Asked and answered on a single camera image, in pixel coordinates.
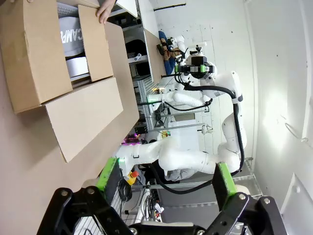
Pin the brown cardboard shipping box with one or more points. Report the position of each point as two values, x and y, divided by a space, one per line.
31 61

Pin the grey aluminium frame rack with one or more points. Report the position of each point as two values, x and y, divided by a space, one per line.
144 93

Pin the white gift box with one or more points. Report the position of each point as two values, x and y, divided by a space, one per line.
77 66

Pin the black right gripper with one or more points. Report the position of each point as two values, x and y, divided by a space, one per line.
193 68

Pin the background person in blue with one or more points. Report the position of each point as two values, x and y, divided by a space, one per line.
162 35

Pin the person's left hand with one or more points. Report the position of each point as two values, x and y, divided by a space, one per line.
106 9

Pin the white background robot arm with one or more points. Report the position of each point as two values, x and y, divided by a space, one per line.
183 98
179 40

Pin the white desk with tan edge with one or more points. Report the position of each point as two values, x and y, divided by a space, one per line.
155 56

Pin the large white desk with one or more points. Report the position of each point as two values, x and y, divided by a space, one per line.
128 6

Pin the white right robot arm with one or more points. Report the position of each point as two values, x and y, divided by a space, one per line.
183 159

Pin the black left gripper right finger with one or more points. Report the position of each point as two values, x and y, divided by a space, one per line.
221 186

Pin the grey printed fabric item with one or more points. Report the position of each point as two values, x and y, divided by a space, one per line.
71 36

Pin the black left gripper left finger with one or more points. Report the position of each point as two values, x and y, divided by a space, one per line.
112 181

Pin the yellow emergency stop button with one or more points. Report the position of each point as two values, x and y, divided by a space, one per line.
130 180

